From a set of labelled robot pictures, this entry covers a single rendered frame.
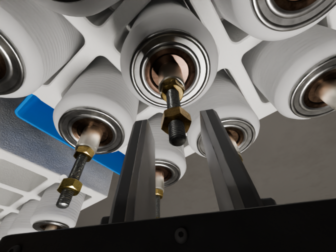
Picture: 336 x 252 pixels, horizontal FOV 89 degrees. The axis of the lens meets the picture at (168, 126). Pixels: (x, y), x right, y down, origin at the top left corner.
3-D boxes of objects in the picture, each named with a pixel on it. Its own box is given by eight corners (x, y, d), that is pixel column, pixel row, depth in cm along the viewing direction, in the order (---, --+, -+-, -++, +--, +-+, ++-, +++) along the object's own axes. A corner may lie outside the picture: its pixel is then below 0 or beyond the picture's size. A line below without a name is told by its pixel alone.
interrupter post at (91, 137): (99, 140, 22) (91, 160, 20) (80, 131, 21) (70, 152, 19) (107, 129, 21) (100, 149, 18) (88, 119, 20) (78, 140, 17)
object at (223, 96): (221, 94, 39) (255, 157, 25) (179, 100, 40) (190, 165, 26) (224, 51, 33) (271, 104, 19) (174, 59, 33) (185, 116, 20)
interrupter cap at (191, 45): (226, 56, 16) (228, 59, 15) (181, 114, 20) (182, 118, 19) (152, 7, 13) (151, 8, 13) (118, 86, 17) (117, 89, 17)
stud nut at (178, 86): (187, 89, 14) (188, 94, 13) (173, 102, 15) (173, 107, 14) (170, 74, 13) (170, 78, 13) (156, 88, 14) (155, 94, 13)
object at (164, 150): (169, 84, 37) (176, 147, 23) (182, 116, 43) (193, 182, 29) (129, 97, 39) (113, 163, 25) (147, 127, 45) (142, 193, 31)
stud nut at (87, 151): (89, 158, 19) (86, 164, 19) (74, 152, 19) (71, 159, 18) (96, 149, 18) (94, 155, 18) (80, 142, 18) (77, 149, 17)
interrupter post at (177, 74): (187, 67, 16) (192, 83, 14) (174, 87, 18) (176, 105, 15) (165, 54, 15) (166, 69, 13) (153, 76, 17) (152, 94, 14)
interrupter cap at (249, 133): (248, 152, 25) (250, 156, 24) (196, 159, 26) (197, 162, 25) (259, 111, 20) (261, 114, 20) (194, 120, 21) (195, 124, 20)
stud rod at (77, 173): (92, 144, 20) (66, 210, 15) (83, 141, 20) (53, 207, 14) (95, 139, 20) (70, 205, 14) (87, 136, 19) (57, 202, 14)
